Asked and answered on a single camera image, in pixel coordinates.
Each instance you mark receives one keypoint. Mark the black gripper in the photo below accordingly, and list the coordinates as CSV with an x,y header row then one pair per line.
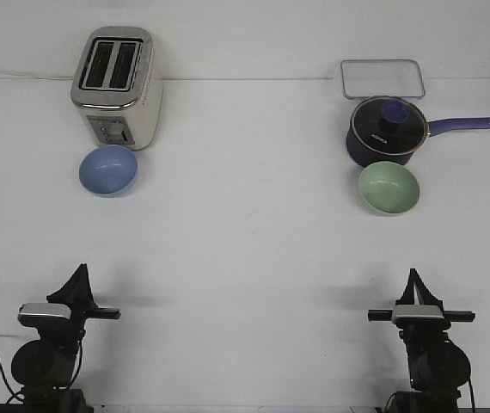
x,y
427,329
77,295

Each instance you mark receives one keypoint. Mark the green bowl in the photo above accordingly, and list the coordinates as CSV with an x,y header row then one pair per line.
x,y
388,188

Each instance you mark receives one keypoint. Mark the blue bowl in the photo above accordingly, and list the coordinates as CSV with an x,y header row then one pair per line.
x,y
109,171

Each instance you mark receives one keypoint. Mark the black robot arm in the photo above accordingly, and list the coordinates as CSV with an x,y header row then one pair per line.
x,y
437,367
47,367

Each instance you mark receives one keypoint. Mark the glass saucepan lid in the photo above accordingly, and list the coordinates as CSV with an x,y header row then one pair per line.
x,y
390,114

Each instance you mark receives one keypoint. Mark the silver two-slot toaster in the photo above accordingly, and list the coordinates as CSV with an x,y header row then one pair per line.
x,y
118,88

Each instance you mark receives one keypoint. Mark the clear rectangular container lid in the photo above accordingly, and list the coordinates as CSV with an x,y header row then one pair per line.
x,y
364,78

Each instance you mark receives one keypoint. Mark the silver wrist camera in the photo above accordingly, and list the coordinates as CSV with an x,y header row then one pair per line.
x,y
413,313
35,314

